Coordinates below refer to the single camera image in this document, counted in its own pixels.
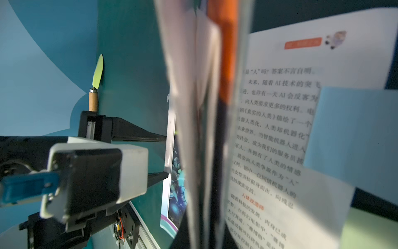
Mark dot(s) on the green sticky note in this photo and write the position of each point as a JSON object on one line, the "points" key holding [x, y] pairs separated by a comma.
{"points": [[363, 230]]}

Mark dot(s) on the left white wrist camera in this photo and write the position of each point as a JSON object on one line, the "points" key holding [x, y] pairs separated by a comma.
{"points": [[72, 177]]}

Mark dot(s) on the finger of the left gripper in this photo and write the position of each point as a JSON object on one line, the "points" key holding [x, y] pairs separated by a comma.
{"points": [[154, 178], [124, 131]]}

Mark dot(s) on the green toy shovel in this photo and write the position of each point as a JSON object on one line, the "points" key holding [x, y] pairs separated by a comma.
{"points": [[93, 92]]}

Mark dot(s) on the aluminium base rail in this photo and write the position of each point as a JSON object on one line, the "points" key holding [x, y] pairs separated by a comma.
{"points": [[145, 240]]}

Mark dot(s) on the magazine book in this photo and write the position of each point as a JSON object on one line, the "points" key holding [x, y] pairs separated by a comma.
{"points": [[245, 80]]}

